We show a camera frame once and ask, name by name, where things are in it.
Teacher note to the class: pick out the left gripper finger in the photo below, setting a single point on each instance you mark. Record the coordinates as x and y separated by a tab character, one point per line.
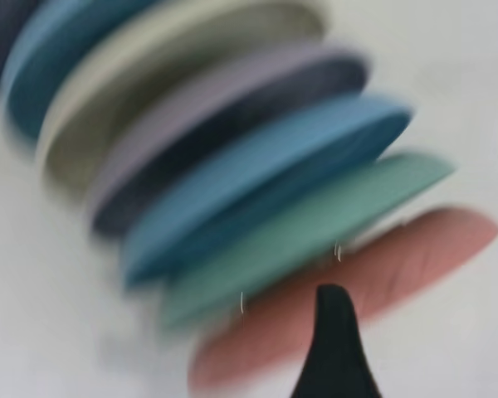
336	356

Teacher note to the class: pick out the pink round plate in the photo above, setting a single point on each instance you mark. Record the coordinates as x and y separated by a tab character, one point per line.
398	269

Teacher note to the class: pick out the green round plate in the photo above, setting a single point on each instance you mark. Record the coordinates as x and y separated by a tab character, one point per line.
294	248

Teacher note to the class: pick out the blue round plate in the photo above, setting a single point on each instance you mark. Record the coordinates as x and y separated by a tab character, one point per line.
253	199
37	70

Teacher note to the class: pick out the purple round plate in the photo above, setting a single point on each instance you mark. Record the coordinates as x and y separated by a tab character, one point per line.
0	37
216	137

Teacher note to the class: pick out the beige round plate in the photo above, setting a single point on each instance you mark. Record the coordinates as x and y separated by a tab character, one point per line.
120	124

